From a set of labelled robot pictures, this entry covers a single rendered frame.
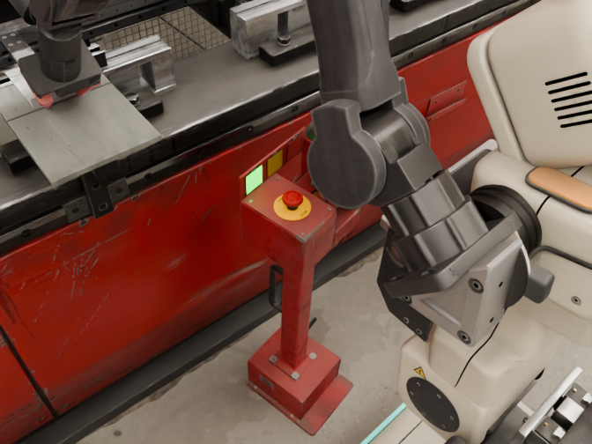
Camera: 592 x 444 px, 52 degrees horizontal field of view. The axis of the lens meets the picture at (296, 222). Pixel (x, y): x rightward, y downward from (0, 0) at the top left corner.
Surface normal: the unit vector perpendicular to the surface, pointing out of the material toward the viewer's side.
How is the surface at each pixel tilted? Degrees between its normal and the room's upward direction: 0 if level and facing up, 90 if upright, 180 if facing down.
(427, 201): 47
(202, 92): 0
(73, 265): 90
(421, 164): 39
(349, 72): 68
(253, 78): 0
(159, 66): 90
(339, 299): 0
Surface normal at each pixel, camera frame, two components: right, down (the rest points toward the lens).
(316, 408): 0.04, -0.67
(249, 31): 0.62, 0.60
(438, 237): -0.22, 0.21
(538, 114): -0.74, 0.48
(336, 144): -0.62, 0.42
